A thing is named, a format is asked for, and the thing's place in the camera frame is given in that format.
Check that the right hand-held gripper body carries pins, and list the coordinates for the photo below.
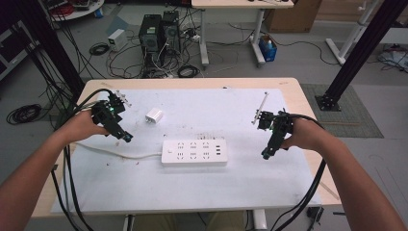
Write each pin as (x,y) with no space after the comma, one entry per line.
(282,123)

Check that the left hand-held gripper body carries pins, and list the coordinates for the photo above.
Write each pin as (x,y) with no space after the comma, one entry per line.
(104,112)

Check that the person's right hand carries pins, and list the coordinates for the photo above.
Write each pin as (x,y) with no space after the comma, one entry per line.
(306,134)

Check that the person's left hand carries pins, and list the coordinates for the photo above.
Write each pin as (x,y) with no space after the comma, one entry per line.
(80,126)

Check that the light wooden table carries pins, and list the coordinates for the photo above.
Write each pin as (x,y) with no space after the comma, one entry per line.
(298,96)

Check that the white charger adapter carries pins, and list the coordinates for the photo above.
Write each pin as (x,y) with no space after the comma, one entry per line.
(154,115)

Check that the white power strip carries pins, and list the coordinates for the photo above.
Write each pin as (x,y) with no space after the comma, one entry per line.
(205,159)

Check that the blue storage box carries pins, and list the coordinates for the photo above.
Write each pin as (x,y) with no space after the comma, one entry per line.
(267,51)

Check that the small white box device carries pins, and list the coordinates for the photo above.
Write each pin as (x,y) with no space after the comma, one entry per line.
(117,39)

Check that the grey floor mat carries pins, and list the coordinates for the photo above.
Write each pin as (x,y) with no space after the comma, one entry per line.
(356,109)

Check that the black floor plug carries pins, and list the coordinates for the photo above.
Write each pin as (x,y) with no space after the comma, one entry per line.
(315,213)

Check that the white table mat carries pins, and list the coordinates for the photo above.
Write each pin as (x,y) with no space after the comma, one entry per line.
(192,189)

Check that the black computer tower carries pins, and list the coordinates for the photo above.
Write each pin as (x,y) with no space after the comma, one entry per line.
(171,32)
(150,33)

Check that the round white table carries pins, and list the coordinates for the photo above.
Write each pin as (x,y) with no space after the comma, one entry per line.
(80,11)

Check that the brown cardboard box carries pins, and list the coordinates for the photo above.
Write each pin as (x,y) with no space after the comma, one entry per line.
(293,16)

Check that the white metal stand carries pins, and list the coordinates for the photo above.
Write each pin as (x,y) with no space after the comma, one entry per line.
(349,35)

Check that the white-legged wooden desk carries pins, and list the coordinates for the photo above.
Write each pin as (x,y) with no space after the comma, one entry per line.
(224,3)

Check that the black aluminium frame post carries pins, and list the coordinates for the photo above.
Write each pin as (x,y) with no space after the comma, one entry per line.
(48,41)
(362,48)

